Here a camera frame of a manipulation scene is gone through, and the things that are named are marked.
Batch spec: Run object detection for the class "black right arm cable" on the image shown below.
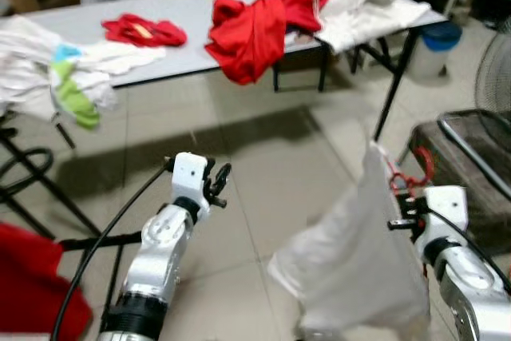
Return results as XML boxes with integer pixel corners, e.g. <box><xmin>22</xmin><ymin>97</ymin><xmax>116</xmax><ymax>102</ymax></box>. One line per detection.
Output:
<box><xmin>447</xmin><ymin>213</ymin><xmax>511</xmax><ymax>294</ymax></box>

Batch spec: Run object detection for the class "cream jacket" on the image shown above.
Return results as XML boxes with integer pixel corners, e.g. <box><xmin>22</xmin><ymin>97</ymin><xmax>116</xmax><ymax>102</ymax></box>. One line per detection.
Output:
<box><xmin>315</xmin><ymin>0</ymin><xmax>432</xmax><ymax>54</ymax></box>

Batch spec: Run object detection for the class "red polo shirt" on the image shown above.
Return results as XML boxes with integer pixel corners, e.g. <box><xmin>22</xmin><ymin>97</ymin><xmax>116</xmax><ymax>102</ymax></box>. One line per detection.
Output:
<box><xmin>204</xmin><ymin>0</ymin><xmax>288</xmax><ymax>86</ymax></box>

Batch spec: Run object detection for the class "blue-lidded plastic bucket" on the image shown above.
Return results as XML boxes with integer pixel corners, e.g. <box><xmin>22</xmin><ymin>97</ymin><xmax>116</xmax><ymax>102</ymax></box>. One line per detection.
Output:
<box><xmin>407</xmin><ymin>20</ymin><xmax>464</xmax><ymax>80</ymax></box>

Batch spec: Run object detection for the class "plain white cloth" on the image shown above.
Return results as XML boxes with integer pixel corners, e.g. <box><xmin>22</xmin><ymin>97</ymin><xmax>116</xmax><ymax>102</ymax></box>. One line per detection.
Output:
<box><xmin>76</xmin><ymin>40</ymin><xmax>168</xmax><ymax>78</ymax></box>

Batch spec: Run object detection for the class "black metal support bar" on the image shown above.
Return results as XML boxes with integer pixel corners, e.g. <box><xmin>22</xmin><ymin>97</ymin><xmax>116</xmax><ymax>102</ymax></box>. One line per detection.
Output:
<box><xmin>57</xmin><ymin>231</ymin><xmax>146</xmax><ymax>252</ymax></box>

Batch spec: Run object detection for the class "small red garment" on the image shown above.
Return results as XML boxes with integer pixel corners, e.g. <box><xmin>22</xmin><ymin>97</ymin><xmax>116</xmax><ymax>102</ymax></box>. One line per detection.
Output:
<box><xmin>101</xmin><ymin>14</ymin><xmax>188</xmax><ymax>48</ymax></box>

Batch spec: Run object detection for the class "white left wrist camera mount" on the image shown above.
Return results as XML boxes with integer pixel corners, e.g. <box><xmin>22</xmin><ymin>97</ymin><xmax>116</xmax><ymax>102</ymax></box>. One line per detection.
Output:
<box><xmin>172</xmin><ymin>152</ymin><xmax>211</xmax><ymax>218</ymax></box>

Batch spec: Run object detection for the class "white shirt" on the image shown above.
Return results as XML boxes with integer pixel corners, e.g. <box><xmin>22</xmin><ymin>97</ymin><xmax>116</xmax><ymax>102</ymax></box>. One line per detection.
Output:
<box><xmin>267</xmin><ymin>141</ymin><xmax>432</xmax><ymax>340</ymax></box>

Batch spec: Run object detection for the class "plaid cushioned metal chair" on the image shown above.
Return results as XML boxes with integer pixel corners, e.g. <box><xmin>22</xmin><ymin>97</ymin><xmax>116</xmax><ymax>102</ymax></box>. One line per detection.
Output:
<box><xmin>407</xmin><ymin>109</ymin><xmax>511</xmax><ymax>258</ymax></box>

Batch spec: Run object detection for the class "black table leg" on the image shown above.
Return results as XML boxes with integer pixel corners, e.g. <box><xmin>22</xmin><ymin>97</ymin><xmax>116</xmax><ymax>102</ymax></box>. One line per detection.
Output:
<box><xmin>374</xmin><ymin>26</ymin><xmax>420</xmax><ymax>142</ymax></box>

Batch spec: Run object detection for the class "black floor fan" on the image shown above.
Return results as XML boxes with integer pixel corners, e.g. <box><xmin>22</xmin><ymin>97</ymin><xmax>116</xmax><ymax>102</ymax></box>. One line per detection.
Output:
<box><xmin>475</xmin><ymin>34</ymin><xmax>511</xmax><ymax>130</ymax></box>

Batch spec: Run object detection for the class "white garment green print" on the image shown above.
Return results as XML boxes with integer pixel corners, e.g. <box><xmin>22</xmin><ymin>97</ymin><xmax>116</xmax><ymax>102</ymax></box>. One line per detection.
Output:
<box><xmin>0</xmin><ymin>15</ymin><xmax>121</xmax><ymax>130</ymax></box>

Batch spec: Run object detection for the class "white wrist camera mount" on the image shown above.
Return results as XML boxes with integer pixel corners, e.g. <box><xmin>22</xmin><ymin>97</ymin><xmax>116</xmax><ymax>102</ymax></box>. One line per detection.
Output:
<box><xmin>172</xmin><ymin>152</ymin><xmax>211</xmax><ymax>218</ymax></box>
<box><xmin>414</xmin><ymin>185</ymin><xmax>469</xmax><ymax>262</ymax></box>

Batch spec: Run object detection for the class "red plastic clothes hanger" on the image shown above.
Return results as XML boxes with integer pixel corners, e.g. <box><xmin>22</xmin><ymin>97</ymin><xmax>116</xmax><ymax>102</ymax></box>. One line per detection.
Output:
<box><xmin>385</xmin><ymin>145</ymin><xmax>437</xmax><ymax>198</ymax></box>

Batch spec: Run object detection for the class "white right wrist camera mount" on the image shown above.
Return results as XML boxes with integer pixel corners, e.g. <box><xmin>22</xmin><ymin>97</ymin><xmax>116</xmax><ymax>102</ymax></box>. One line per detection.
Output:
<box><xmin>414</xmin><ymin>185</ymin><xmax>469</xmax><ymax>262</ymax></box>

